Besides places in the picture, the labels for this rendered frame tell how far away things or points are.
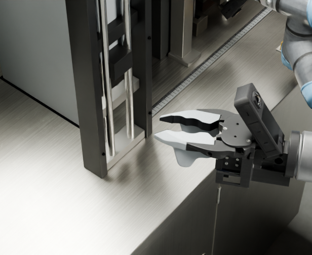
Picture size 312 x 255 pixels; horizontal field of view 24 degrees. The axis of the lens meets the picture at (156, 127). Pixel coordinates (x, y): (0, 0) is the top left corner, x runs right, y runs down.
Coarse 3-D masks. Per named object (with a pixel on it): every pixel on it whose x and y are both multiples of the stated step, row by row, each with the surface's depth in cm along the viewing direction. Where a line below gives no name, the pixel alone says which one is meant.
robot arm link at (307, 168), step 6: (306, 132) 109; (300, 138) 109; (306, 138) 108; (300, 144) 108; (306, 144) 107; (300, 150) 107; (306, 150) 107; (300, 156) 107; (306, 156) 107; (300, 162) 107; (306, 162) 107; (300, 168) 107; (306, 168) 107; (294, 174) 109; (300, 174) 108; (306, 174) 107; (300, 180) 109; (306, 180) 109
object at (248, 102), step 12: (252, 84) 106; (240, 96) 104; (252, 96) 104; (240, 108) 104; (252, 108) 103; (264, 108) 107; (252, 120) 105; (264, 120) 106; (252, 132) 106; (264, 132) 106; (276, 132) 108; (264, 144) 107; (276, 144) 107
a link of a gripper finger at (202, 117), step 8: (176, 112) 113; (184, 112) 114; (192, 112) 114; (200, 112) 114; (160, 120) 114; (168, 120) 114; (176, 120) 114; (184, 120) 113; (192, 120) 113; (200, 120) 112; (208, 120) 112; (216, 120) 112; (184, 128) 115; (192, 128) 115; (200, 128) 113; (208, 128) 112; (216, 128) 113
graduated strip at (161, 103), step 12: (264, 12) 184; (252, 24) 180; (240, 36) 177; (228, 48) 174; (204, 60) 172; (216, 60) 172; (192, 72) 169; (180, 84) 166; (168, 96) 163; (156, 108) 161
